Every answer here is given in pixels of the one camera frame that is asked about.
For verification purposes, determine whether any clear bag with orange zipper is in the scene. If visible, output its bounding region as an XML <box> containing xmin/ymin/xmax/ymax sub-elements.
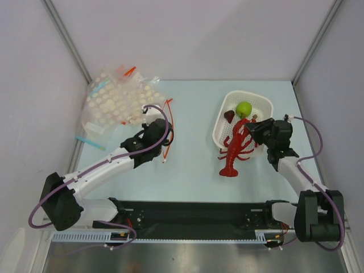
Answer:
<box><xmin>146</xmin><ymin>98</ymin><xmax>174</xmax><ymax>163</ymax></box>

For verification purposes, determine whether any red toy lobster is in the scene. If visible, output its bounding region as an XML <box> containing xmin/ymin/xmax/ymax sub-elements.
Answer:
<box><xmin>218</xmin><ymin>118</ymin><xmax>258</xmax><ymax>177</ymax></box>

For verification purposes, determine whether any white perforated plastic basket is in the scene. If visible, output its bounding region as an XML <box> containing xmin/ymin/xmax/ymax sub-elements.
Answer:
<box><xmin>212</xmin><ymin>90</ymin><xmax>274</xmax><ymax>157</ymax></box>

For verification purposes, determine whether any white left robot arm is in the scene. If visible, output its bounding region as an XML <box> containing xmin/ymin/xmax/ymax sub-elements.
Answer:
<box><xmin>41</xmin><ymin>118</ymin><xmax>173</xmax><ymax>231</ymax></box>

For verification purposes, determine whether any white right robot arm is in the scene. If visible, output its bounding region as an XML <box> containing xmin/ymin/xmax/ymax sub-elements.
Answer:
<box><xmin>245</xmin><ymin>115</ymin><xmax>345</xmax><ymax>249</ymax></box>

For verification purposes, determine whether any pile of clear zip bags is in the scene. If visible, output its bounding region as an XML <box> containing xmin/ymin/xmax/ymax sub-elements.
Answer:
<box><xmin>81</xmin><ymin>65</ymin><xmax>167</xmax><ymax>150</ymax></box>

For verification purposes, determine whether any green toy apple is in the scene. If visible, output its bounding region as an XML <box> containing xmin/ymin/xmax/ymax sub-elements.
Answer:
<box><xmin>235</xmin><ymin>101</ymin><xmax>252</xmax><ymax>119</ymax></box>

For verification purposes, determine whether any dark red toy fruit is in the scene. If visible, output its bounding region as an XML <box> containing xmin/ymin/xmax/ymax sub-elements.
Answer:
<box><xmin>224</xmin><ymin>110</ymin><xmax>235</xmax><ymax>124</ymax></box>

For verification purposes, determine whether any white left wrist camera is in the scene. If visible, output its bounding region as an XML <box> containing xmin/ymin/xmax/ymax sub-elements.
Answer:
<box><xmin>142</xmin><ymin>104</ymin><xmax>163</xmax><ymax>125</ymax></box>

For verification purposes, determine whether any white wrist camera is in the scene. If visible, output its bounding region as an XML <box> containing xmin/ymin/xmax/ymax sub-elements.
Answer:
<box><xmin>142</xmin><ymin>104</ymin><xmax>163</xmax><ymax>125</ymax></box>
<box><xmin>283</xmin><ymin>114</ymin><xmax>295</xmax><ymax>123</ymax></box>

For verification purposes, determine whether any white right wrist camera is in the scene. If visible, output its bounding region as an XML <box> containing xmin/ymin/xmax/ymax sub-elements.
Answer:
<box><xmin>283</xmin><ymin>114</ymin><xmax>295</xmax><ymax>123</ymax></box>

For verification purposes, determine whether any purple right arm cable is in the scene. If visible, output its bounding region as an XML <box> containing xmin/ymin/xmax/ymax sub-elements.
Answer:
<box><xmin>292</xmin><ymin>116</ymin><xmax>346</xmax><ymax>251</ymax></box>

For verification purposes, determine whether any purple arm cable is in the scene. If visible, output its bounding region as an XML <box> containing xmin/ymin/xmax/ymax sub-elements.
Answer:
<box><xmin>292</xmin><ymin>116</ymin><xmax>346</xmax><ymax>251</ymax></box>
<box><xmin>28</xmin><ymin>104</ymin><xmax>170</xmax><ymax>230</ymax></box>

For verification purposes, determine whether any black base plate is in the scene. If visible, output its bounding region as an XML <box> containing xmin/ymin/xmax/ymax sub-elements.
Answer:
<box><xmin>111</xmin><ymin>201</ymin><xmax>290</xmax><ymax>236</ymax></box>

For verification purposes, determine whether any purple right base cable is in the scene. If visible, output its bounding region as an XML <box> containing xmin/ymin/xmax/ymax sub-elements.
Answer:
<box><xmin>268</xmin><ymin>235</ymin><xmax>299</xmax><ymax>250</ymax></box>

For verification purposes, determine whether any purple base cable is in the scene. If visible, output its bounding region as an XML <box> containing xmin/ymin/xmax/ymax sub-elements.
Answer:
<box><xmin>53</xmin><ymin>220</ymin><xmax>137</xmax><ymax>257</ymax></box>
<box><xmin>268</xmin><ymin>235</ymin><xmax>299</xmax><ymax>250</ymax></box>

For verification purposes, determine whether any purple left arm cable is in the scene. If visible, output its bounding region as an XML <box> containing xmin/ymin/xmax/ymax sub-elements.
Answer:
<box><xmin>28</xmin><ymin>104</ymin><xmax>170</xmax><ymax>230</ymax></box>

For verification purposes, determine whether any white slotted cable duct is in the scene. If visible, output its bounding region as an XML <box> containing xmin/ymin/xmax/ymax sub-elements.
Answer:
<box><xmin>52</xmin><ymin>230</ymin><xmax>283</xmax><ymax>244</ymax></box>

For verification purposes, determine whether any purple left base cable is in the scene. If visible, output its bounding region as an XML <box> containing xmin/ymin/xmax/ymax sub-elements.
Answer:
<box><xmin>53</xmin><ymin>220</ymin><xmax>137</xmax><ymax>257</ymax></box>

